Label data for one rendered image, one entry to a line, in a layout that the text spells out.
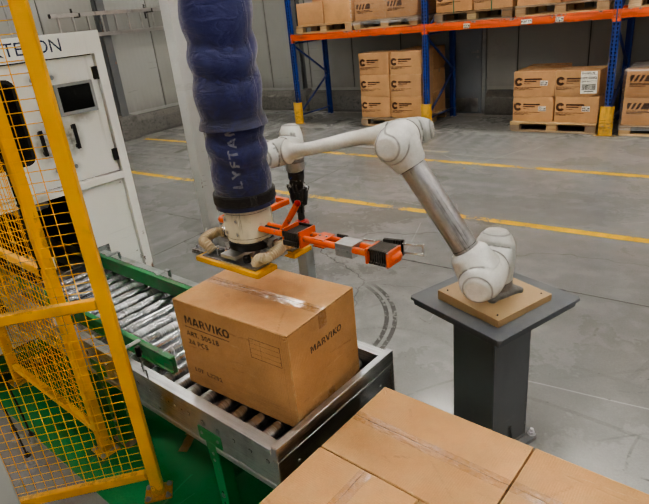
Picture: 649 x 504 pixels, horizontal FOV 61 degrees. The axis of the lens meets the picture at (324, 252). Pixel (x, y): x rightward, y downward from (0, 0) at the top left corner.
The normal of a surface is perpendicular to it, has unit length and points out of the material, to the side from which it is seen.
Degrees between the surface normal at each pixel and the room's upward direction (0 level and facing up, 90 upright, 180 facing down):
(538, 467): 0
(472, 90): 90
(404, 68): 92
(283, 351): 90
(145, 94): 90
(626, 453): 0
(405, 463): 0
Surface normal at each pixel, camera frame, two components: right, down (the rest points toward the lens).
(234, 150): 0.15, 0.03
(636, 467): -0.10, -0.91
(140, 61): 0.80, 0.16
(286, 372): -0.59, 0.37
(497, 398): 0.55, 0.28
